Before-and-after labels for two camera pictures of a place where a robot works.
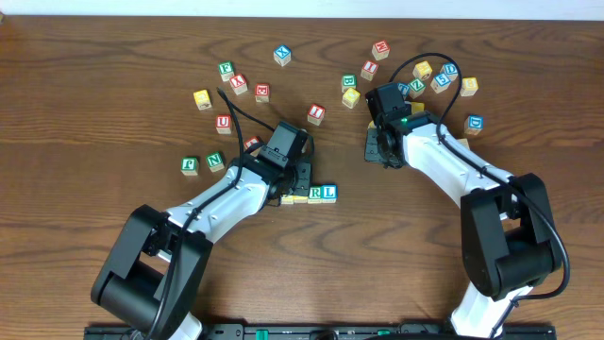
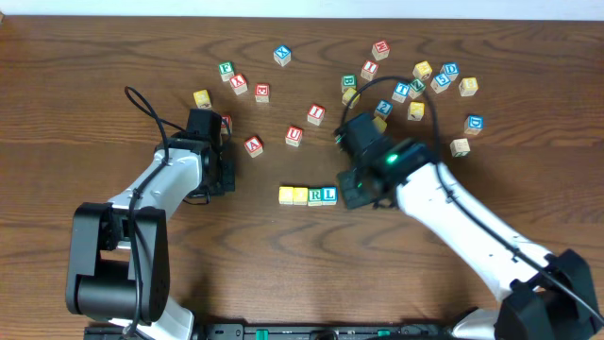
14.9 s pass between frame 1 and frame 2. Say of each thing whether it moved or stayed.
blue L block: stayed
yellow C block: stayed
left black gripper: moved
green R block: stayed
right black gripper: moved
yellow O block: stayed
